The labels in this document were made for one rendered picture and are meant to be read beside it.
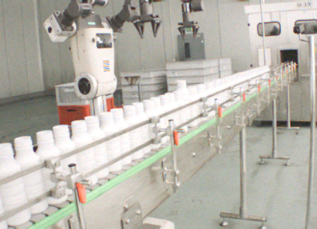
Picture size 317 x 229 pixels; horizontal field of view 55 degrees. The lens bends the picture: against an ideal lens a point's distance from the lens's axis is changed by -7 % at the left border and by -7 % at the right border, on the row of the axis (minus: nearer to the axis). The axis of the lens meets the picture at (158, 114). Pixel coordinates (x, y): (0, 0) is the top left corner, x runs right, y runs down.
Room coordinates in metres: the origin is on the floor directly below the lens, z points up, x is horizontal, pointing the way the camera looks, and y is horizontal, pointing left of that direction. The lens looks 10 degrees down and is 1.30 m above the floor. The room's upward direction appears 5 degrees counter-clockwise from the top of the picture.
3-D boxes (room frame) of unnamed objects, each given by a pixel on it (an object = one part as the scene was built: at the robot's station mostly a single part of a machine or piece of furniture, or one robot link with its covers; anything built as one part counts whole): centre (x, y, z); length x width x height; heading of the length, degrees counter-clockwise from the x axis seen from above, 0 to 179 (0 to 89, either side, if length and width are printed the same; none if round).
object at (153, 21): (1.43, 0.00, 1.44); 0.07 x 0.07 x 0.09; 62
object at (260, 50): (5.35, -1.85, 1.22); 0.23 x 0.03 x 0.32; 61
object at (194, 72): (8.27, -0.98, 0.59); 1.24 x 1.03 x 1.17; 153
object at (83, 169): (0.79, 0.20, 1.08); 0.06 x 0.06 x 0.17
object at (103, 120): (0.89, 0.14, 1.08); 0.06 x 0.06 x 0.17
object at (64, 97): (3.71, 0.81, 1.00); 0.61 x 0.41 x 0.22; 158
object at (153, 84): (9.03, 0.20, 0.50); 1.23 x 1.05 x 1.00; 149
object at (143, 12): (1.44, 0.01, 1.51); 0.10 x 0.07 x 0.07; 62
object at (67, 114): (3.72, 0.81, 0.78); 0.61 x 0.41 x 0.22; 158
